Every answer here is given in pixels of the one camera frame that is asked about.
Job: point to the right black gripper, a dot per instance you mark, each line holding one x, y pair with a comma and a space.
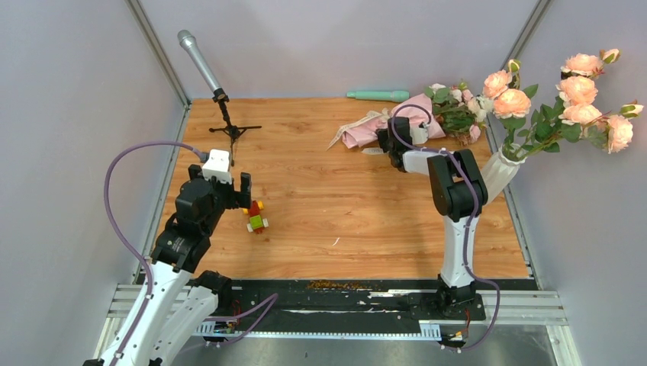
382, 136

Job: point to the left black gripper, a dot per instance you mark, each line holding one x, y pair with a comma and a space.
238, 198

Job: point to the pink flower bouquet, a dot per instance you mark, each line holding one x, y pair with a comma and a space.
452, 112

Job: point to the cream printed ribbon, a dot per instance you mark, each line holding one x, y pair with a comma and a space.
363, 131

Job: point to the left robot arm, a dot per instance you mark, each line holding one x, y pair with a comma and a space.
171, 305

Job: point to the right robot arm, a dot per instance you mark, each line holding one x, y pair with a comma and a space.
458, 192

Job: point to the toy brick car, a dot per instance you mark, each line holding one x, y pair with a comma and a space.
256, 222

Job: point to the silver microphone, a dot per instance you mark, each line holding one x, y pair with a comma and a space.
189, 44

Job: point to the peach artificial roses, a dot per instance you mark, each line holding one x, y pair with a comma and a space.
573, 116

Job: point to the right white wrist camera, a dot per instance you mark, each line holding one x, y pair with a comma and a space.
418, 134

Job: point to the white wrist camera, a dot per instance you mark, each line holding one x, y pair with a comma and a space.
418, 134
217, 166

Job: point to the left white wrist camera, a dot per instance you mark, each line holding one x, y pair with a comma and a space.
217, 166

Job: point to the teal cylindrical handle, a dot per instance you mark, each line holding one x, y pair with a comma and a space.
397, 96

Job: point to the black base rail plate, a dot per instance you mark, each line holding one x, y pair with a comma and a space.
415, 299

